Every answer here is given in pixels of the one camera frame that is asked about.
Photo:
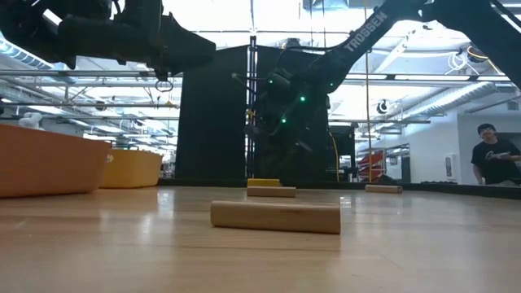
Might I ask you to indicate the red storage rack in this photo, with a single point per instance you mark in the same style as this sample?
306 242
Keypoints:
370 164

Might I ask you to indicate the black cabinet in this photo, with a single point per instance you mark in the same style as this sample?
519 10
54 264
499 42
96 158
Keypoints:
342 150

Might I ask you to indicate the natural wooden block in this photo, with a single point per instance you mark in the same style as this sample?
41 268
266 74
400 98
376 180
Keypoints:
382 189
270 192
277 217

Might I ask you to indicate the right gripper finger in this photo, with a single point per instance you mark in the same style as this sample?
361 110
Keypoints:
268 154
299 154

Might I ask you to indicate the person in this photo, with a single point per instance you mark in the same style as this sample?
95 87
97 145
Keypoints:
492 163

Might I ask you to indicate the yellow wooden block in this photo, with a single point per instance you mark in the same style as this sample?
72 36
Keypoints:
264 182

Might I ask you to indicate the yellow plastic bin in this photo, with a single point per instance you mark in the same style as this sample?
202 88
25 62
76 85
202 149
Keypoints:
130 171

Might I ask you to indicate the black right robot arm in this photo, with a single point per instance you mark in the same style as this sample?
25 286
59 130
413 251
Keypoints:
366 32

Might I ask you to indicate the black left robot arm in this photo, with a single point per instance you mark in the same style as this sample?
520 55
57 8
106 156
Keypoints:
102 36

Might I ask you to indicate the black folding partition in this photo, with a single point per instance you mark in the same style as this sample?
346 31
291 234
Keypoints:
211 122

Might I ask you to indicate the orange plastic bin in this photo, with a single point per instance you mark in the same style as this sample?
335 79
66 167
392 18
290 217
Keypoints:
49 163

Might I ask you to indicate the white wall box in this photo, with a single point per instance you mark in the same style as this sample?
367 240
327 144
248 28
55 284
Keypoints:
449 167

